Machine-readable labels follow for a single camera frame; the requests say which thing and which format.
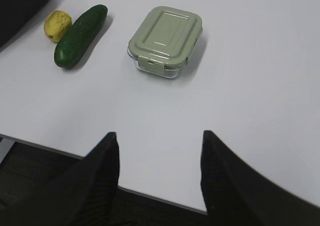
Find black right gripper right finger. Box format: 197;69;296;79
200;130;320;225

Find green cucumber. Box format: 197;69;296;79
53;4;108;69

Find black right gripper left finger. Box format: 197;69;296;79
0;132;120;225

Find yellow lemon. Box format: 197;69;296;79
43;10;72;43

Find green lid glass food container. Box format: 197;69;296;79
127;6;203;79

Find dark blue lunch bag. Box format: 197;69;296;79
0;0;50;51

